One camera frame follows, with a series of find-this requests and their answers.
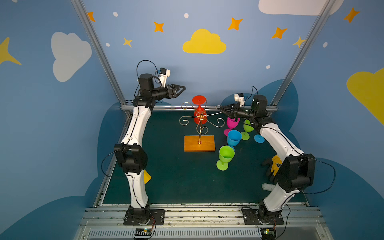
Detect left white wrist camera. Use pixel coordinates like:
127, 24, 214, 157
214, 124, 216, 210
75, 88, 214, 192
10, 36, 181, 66
158, 68, 171, 88

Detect right aluminium frame post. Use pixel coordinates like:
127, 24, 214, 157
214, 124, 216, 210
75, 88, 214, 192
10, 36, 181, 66
267, 0, 337, 116

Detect wooden base wire glass rack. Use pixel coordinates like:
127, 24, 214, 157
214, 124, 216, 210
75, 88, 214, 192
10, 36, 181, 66
179, 101, 226, 152

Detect red wine glass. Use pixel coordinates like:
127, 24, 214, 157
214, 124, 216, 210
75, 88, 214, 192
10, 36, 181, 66
192, 95, 207, 125

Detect yellow toy shovel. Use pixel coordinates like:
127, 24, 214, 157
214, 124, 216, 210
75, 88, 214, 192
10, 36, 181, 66
144, 170, 152, 184

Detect left aluminium frame post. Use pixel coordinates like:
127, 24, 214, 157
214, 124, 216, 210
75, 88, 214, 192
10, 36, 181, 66
71, 0, 126, 106

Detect pink wine glass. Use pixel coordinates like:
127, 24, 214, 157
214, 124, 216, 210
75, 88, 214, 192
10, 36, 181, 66
224, 117, 240, 136

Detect yellow black work glove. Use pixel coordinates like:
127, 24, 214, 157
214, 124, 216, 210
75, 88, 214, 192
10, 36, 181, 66
262, 155, 283, 184

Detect aluminium rail base frame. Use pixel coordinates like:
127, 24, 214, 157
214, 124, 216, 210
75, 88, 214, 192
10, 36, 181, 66
74, 203, 333, 240

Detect small circuit board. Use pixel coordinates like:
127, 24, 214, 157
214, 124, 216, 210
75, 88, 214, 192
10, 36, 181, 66
261, 228, 276, 240
133, 229, 154, 240

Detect left small circuit board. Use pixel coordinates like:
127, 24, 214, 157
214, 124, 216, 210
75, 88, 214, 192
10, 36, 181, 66
133, 229, 154, 240

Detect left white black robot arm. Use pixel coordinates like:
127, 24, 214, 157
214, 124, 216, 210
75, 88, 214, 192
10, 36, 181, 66
114, 70, 186, 222

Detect blue wine glass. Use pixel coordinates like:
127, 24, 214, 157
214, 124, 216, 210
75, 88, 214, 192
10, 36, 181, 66
227, 130, 242, 149
254, 134, 265, 144

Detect aluminium frame post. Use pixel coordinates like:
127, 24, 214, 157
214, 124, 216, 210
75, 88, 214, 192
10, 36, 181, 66
71, 0, 126, 106
267, 0, 337, 116

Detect back aluminium crossbar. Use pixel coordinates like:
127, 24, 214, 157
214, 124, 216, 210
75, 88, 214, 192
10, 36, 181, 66
121, 104, 279, 113

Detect white cleaning brush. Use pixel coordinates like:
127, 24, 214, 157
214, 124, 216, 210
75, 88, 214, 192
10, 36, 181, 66
262, 183, 276, 192

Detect right small circuit board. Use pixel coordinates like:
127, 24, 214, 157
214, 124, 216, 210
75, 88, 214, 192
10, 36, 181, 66
261, 228, 276, 240

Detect green wine glass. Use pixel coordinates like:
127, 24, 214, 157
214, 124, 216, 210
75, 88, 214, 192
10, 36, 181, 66
216, 146, 235, 171
241, 120, 254, 141

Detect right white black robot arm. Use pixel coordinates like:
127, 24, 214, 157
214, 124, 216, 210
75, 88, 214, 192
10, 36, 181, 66
218, 95, 316, 224

